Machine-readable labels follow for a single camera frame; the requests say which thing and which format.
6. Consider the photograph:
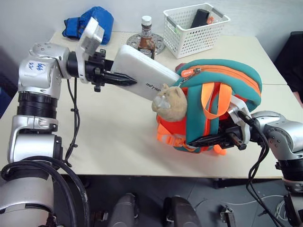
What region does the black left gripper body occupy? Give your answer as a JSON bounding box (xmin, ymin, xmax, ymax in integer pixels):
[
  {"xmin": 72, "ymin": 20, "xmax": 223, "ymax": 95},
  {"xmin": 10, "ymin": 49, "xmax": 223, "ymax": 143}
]
[{"xmin": 84, "ymin": 49, "xmax": 114, "ymax": 92}]

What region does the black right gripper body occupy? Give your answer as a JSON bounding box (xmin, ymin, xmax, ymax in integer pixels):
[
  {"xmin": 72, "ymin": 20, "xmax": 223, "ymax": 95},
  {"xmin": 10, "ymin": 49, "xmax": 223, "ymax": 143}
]
[{"xmin": 218, "ymin": 124, "xmax": 248, "ymax": 151}]

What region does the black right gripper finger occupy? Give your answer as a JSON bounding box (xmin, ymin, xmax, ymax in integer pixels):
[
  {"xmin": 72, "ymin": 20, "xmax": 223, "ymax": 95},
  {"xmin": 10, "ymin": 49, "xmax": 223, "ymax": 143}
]
[{"xmin": 188, "ymin": 133, "xmax": 228, "ymax": 147}]

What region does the white rectangular box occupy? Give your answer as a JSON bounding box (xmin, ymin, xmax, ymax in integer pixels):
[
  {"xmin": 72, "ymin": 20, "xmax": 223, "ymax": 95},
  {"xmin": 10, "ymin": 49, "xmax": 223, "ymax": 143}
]
[{"xmin": 110, "ymin": 44, "xmax": 181, "ymax": 103}]

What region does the orange and teal backpack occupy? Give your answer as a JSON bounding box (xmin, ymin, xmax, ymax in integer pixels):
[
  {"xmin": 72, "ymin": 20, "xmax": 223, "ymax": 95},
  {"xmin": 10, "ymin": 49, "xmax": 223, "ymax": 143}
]
[{"xmin": 151, "ymin": 59, "xmax": 263, "ymax": 157}]

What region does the brown sauce bottle white cap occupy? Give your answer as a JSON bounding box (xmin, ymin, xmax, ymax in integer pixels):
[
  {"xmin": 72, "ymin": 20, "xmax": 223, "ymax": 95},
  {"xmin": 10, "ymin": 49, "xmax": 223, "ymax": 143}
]
[{"xmin": 137, "ymin": 15, "xmax": 156, "ymax": 61}]

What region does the blue fabric bag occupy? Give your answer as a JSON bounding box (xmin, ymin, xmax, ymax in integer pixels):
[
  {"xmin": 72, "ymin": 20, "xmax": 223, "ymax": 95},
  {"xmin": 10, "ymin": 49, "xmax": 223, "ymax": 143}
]
[{"xmin": 62, "ymin": 6, "xmax": 115, "ymax": 45}]

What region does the round perforated metal plate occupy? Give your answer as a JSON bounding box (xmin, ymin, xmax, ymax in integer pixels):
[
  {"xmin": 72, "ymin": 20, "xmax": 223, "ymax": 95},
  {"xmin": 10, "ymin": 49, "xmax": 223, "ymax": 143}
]
[{"xmin": 126, "ymin": 33, "xmax": 166, "ymax": 55}]

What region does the dark rounded shape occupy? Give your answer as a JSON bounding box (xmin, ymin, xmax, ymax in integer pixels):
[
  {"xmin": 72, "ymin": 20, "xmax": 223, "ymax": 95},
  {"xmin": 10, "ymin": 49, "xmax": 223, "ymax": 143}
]
[
  {"xmin": 163, "ymin": 195, "xmax": 202, "ymax": 227},
  {"xmin": 110, "ymin": 192, "xmax": 140, "ymax": 227}
]

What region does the white perforated plastic basket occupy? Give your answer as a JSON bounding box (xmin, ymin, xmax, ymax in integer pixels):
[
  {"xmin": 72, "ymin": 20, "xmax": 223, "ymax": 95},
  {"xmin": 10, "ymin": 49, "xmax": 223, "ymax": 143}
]
[{"xmin": 163, "ymin": 2, "xmax": 231, "ymax": 60}]

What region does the black flat device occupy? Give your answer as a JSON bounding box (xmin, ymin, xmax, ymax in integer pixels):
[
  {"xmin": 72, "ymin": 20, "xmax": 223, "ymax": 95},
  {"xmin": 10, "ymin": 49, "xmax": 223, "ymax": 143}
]
[{"xmin": 190, "ymin": 9, "xmax": 210, "ymax": 29}]

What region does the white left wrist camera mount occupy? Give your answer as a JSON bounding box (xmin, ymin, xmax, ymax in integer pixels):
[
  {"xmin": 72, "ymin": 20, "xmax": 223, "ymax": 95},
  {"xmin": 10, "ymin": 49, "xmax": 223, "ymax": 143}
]
[{"xmin": 75, "ymin": 16, "xmax": 105, "ymax": 84}]

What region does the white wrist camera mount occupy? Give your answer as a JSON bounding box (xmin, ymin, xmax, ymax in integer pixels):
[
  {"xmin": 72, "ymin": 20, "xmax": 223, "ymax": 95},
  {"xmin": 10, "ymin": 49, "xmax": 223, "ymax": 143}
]
[
  {"xmin": 227, "ymin": 96, "xmax": 252, "ymax": 145},
  {"xmin": 75, "ymin": 16, "xmax": 105, "ymax": 84}
]

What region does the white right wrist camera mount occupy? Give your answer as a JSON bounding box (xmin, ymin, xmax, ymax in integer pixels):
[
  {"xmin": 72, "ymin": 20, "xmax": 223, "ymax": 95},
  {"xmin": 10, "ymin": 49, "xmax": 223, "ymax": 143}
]
[{"xmin": 227, "ymin": 96, "xmax": 252, "ymax": 145}]

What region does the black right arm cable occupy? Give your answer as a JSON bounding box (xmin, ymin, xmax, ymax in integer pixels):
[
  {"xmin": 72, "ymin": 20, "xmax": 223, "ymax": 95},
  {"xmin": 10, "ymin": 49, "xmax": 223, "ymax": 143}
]
[{"xmin": 237, "ymin": 110, "xmax": 286, "ymax": 227}]

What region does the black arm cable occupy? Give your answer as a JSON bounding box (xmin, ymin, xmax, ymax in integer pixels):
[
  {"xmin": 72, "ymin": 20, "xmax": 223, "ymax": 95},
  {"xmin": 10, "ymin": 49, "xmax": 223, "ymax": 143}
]
[
  {"xmin": 237, "ymin": 110, "xmax": 286, "ymax": 227},
  {"xmin": 63, "ymin": 77, "xmax": 81, "ymax": 167}
]

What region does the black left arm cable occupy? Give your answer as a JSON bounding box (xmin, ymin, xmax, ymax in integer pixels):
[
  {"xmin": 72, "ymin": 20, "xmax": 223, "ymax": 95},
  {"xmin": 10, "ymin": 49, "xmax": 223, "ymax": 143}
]
[{"xmin": 63, "ymin": 77, "xmax": 81, "ymax": 167}]

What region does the small metal bracket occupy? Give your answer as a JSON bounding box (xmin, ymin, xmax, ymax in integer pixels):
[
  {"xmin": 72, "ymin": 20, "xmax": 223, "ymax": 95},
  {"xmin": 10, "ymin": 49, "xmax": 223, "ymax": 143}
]
[{"xmin": 219, "ymin": 204, "xmax": 235, "ymax": 224}]

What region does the white floor cable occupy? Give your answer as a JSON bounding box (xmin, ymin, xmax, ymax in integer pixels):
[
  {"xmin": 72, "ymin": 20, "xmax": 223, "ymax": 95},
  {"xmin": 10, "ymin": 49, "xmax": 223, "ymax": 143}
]
[{"xmin": 243, "ymin": 193, "xmax": 289, "ymax": 222}]

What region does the thick black hose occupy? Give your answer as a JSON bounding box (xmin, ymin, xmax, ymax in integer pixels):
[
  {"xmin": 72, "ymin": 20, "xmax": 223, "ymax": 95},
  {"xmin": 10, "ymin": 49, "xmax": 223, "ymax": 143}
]
[{"xmin": 0, "ymin": 157, "xmax": 90, "ymax": 227}]

